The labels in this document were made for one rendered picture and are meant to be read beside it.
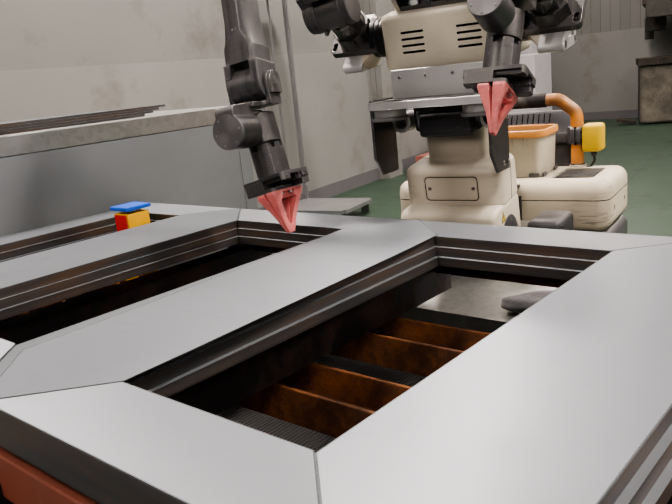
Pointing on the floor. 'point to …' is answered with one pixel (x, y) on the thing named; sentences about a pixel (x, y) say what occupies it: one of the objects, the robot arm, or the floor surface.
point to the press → (654, 70)
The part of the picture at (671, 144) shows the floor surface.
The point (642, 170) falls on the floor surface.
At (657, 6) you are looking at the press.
